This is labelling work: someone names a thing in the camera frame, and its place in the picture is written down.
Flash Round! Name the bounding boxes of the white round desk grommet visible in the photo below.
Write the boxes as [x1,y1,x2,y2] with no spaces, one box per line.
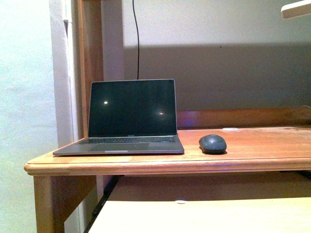
[222,127,239,131]

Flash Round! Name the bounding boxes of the wooden desk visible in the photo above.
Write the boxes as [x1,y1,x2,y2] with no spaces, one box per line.
[24,0,311,233]

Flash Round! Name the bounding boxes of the pull-out keyboard tray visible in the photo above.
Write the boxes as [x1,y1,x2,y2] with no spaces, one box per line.
[90,198,311,233]

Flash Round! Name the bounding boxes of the dark grey computer mouse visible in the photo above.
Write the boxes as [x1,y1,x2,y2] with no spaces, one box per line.
[199,134,227,154]

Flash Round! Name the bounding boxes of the white lamp head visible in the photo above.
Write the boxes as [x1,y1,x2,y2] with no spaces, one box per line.
[281,0,311,19]

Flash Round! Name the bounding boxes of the grey open laptop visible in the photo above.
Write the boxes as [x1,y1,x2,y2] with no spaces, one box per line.
[53,79,184,156]

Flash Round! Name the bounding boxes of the white tray stopper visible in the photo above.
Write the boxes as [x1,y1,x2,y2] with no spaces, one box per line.
[175,200,187,204]

